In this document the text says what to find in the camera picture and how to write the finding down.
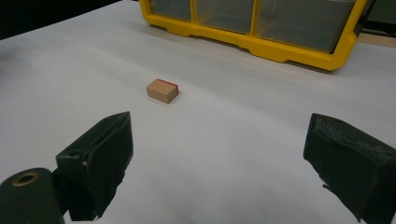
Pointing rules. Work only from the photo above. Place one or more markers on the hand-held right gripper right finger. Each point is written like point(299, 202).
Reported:
point(351, 161)

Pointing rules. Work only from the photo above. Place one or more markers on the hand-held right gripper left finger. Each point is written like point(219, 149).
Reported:
point(99, 161)

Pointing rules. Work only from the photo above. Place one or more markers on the small brown block red edge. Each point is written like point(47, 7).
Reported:
point(161, 90)

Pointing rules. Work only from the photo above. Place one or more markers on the yellow compartment organizer box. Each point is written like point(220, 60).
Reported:
point(264, 40)

